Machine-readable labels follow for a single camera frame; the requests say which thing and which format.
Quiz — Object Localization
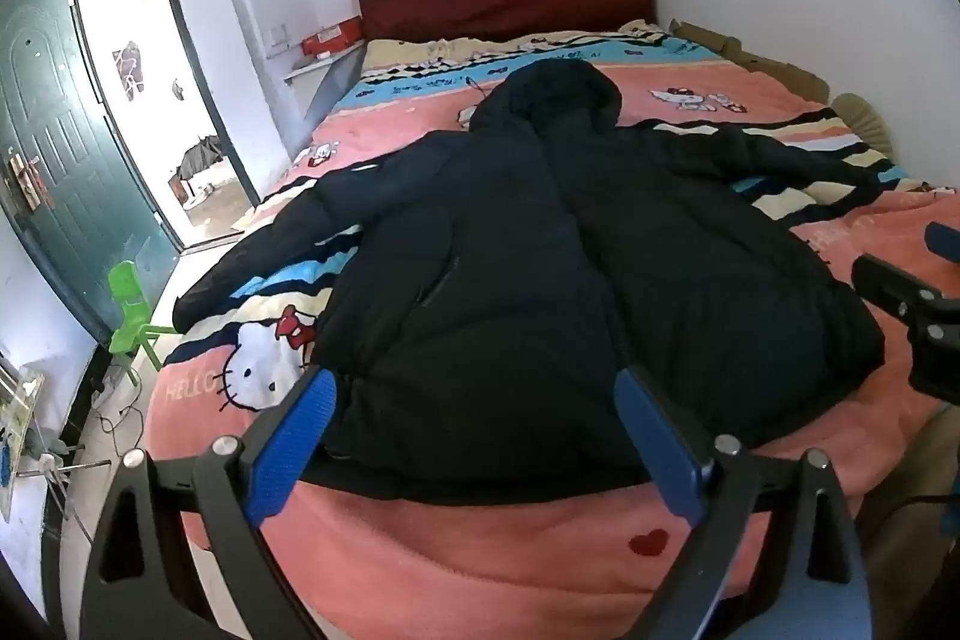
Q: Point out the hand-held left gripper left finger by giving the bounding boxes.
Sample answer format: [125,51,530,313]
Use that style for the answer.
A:
[79,368,337,640]

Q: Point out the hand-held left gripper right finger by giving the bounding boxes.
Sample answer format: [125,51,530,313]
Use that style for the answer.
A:
[613,365,872,640]

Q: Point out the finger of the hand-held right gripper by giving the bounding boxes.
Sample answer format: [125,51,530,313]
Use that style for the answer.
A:
[924,221,960,260]
[851,252,960,402]

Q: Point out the black hooded puffer jacket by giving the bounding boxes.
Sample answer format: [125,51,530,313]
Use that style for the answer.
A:
[172,58,887,500]

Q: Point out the beige cushion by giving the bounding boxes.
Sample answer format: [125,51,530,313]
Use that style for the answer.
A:
[828,92,898,158]

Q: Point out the pink cartoon printed blanket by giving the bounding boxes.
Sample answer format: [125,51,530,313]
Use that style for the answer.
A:
[142,26,960,640]

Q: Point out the green plastic chair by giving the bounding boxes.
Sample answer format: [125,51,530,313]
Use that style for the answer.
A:
[107,260,181,372]

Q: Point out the brown cardboard sheet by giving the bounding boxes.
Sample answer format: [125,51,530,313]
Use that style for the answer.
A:
[667,17,830,103]

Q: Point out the person's khaki trousers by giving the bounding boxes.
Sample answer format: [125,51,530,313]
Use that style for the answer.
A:
[855,403,960,640]

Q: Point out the dark cloth pile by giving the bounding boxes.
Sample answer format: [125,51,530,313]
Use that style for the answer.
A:
[175,133,227,181]

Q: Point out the dark green door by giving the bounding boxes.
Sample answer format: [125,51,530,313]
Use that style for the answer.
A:
[0,0,182,345]

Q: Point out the red box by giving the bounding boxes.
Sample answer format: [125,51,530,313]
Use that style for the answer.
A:
[301,19,367,58]

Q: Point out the white wall shelf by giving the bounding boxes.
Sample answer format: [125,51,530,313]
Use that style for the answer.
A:
[283,43,367,121]

